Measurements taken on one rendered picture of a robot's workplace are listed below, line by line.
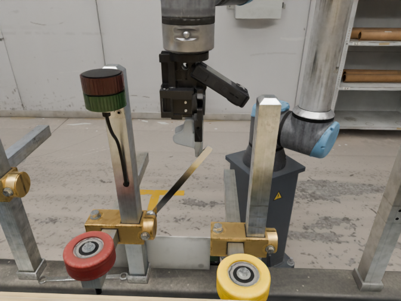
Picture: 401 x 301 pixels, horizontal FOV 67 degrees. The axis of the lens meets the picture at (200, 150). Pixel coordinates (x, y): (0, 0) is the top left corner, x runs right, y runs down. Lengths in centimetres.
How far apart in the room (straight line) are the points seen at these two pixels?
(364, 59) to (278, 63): 83
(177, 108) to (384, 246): 49
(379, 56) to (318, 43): 249
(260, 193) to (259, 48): 272
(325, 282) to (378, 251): 14
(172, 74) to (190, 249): 39
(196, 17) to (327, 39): 66
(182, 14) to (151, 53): 275
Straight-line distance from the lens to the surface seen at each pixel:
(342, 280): 81
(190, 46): 52
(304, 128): 116
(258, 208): 59
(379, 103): 374
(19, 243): 77
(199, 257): 73
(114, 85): 45
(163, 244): 72
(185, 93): 55
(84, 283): 59
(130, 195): 59
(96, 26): 336
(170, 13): 52
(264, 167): 54
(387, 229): 70
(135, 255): 69
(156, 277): 76
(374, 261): 75
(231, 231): 64
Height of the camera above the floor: 128
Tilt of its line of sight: 28 degrees down
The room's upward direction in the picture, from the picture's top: straight up
